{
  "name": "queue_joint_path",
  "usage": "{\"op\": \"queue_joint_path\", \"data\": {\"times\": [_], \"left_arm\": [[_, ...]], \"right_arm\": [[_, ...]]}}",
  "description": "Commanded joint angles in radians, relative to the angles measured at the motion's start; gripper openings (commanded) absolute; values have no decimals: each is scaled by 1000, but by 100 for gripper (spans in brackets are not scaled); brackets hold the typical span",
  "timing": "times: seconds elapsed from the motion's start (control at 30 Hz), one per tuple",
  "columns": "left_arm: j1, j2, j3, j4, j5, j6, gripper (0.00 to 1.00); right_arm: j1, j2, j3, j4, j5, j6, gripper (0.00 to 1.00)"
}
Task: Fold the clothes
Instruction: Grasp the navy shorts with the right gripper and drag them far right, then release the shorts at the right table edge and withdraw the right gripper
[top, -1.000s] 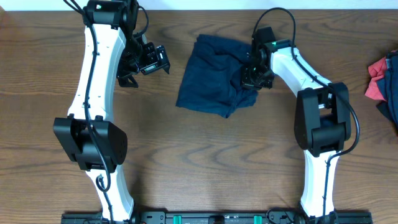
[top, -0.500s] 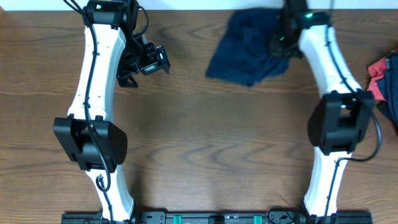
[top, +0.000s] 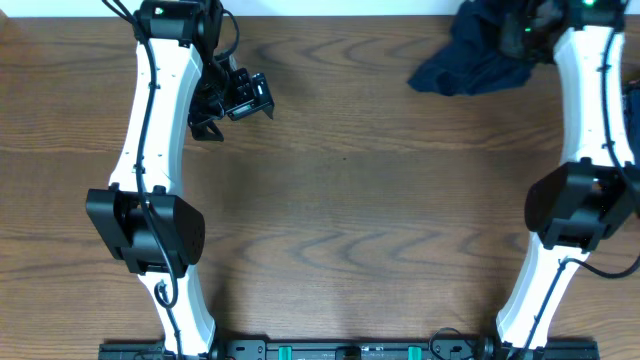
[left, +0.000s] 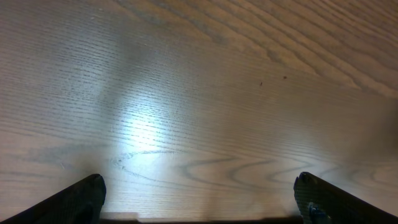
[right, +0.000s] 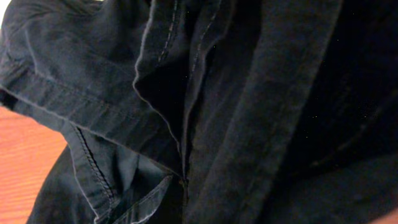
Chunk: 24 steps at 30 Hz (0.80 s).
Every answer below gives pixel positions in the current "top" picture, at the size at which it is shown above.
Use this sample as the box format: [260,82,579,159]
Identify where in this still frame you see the dark blue garment pile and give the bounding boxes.
[623,79,640,167]

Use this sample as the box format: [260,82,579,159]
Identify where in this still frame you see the navy blue shorts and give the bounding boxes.
[407,0,535,97]

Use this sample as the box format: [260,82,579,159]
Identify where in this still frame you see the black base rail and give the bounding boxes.
[98,338,601,360]

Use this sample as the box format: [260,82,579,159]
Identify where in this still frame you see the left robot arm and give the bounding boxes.
[86,1,275,359]

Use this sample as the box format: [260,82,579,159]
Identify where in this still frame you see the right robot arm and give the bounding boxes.
[476,1,639,359]

